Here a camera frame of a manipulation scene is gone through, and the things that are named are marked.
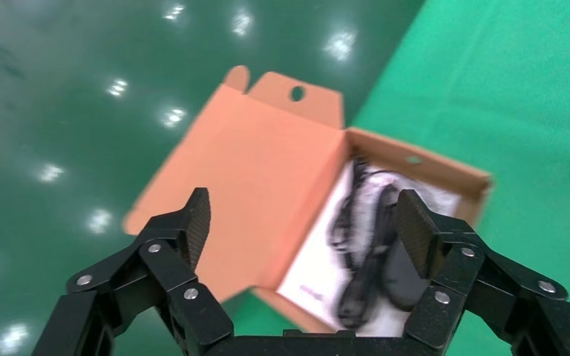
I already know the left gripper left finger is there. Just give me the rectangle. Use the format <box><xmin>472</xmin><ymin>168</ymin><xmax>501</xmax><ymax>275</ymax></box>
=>
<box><xmin>31</xmin><ymin>188</ymin><xmax>235</xmax><ymax>356</ymax></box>

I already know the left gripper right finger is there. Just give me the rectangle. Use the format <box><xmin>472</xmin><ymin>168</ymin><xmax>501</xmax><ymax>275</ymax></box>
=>
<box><xmin>396</xmin><ymin>188</ymin><xmax>570</xmax><ymax>356</ymax></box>

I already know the black data cable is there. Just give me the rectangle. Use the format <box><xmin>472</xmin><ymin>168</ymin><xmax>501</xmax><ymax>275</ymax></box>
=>
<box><xmin>328</xmin><ymin>156</ymin><xmax>400</xmax><ymax>331</ymax></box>

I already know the orange cardboard box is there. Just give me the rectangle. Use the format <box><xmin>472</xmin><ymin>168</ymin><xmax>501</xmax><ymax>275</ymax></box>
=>
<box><xmin>122</xmin><ymin>65</ymin><xmax>494</xmax><ymax>335</ymax></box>

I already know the printed white paper sheet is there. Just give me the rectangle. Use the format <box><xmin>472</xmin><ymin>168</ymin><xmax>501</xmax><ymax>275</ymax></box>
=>
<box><xmin>275</xmin><ymin>159</ymin><xmax>463</xmax><ymax>339</ymax></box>

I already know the green cloth mat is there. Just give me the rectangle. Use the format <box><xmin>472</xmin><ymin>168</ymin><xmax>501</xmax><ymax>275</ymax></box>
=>
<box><xmin>226</xmin><ymin>0</ymin><xmax>570</xmax><ymax>356</ymax></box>

